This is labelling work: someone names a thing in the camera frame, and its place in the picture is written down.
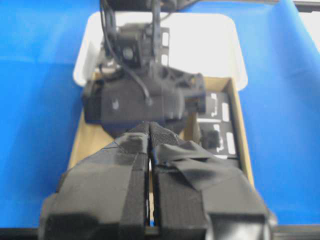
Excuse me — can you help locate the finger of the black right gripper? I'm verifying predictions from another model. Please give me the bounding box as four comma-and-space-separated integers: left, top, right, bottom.
161, 66, 206, 113

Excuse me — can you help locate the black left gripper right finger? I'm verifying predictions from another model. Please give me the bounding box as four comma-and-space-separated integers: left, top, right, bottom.
149, 122, 275, 240

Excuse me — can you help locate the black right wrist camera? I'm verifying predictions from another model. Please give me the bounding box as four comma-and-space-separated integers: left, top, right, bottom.
115, 23, 144, 69

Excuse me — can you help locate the white plastic tray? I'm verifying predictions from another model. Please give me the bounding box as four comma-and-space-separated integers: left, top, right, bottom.
73, 11, 248, 91

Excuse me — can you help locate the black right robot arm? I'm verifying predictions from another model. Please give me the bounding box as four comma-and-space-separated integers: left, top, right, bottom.
100, 0, 206, 114

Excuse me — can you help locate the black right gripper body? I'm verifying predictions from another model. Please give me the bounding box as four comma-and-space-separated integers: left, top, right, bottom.
139, 23, 170, 73

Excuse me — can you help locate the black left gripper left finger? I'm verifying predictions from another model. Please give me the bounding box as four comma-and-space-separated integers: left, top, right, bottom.
38, 122, 149, 240

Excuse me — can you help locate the blue table cloth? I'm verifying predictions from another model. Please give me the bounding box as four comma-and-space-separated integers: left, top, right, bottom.
0, 0, 320, 228

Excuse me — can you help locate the black box carton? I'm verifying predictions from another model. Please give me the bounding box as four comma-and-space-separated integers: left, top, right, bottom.
199, 122, 238, 159
82, 80, 187, 138
196, 91, 232, 123

